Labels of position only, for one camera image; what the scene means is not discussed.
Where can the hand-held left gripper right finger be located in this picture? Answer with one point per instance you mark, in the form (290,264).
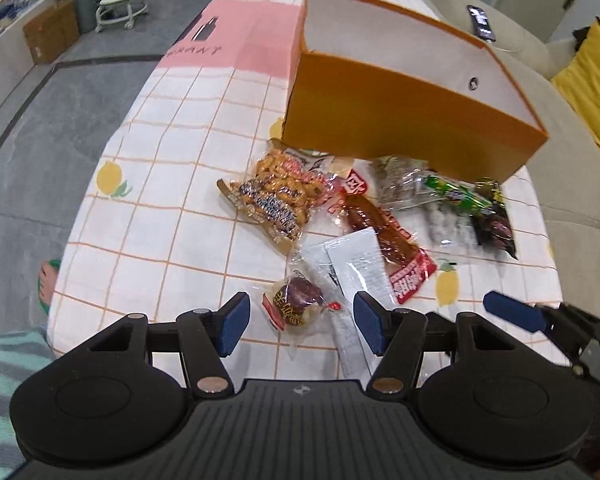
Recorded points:
(370,322)

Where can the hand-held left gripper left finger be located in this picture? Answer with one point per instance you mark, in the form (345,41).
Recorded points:
(234,325)

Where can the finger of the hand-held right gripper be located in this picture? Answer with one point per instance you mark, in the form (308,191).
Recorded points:
(512,310)

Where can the small date snack packet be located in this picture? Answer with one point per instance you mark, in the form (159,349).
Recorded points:
(300,295)

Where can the dark plum snack packet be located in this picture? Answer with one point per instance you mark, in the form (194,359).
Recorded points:
(495,225)

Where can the red dried meat packet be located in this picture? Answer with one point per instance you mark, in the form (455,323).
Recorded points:
(380,230)

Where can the green sausage stick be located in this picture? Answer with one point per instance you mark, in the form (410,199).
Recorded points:
(455,191)

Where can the yellow peanut snack packet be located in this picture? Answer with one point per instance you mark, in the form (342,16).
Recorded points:
(280,185)

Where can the orange cardboard box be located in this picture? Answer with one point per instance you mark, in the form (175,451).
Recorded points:
(405,105)

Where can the long white sachet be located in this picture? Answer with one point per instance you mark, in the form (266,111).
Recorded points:
(360,265)

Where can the clear white sachet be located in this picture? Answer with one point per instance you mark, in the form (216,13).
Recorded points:
(315,257)

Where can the clear packet with brown snack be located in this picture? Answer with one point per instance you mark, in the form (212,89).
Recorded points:
(397,185)

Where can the beige sofa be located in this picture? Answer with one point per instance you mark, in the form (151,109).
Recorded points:
(570,170)

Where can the lemon print checked tablecloth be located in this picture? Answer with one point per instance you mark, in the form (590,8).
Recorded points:
(180,160)

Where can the person's foot in green slipper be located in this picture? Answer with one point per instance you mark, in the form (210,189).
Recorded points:
(49,285)

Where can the person's striped clothing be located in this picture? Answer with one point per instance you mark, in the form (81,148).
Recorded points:
(7,400)

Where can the yellow cushion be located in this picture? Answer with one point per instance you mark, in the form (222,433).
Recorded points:
(592,85)

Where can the dark cloth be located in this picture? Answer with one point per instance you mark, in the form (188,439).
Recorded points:
(587,32)

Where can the black smartphone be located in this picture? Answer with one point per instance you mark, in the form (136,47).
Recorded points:
(481,22)

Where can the white round stool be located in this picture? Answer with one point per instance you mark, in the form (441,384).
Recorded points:
(122,7)

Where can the brown cardboard carton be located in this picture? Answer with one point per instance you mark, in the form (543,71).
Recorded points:
(50,32)

